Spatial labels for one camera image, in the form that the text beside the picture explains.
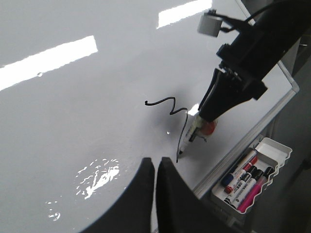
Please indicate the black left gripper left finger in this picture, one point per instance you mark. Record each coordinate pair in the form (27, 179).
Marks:
(131, 213)

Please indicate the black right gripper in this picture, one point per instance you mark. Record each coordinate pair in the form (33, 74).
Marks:
(249, 58)

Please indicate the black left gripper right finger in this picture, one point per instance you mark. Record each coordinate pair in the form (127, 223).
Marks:
(178, 210)

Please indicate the white black-tip whiteboard marker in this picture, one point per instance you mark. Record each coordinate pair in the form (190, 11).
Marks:
(199, 128)

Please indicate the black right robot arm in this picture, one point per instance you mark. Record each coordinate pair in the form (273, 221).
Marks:
(302, 7)

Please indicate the red cap marker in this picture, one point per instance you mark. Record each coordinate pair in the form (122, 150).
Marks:
(230, 187)

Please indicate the blue cap marker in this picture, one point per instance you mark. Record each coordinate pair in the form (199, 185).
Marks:
(243, 162)

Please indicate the pink highlighter marker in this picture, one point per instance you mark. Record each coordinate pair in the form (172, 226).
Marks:
(249, 199)

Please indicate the black cap marker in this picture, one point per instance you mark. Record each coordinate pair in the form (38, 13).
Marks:
(269, 170)
(230, 199)

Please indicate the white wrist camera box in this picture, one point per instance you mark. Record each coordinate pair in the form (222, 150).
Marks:
(210, 23)

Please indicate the white whiteboard with aluminium frame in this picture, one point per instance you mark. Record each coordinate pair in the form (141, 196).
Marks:
(87, 89)

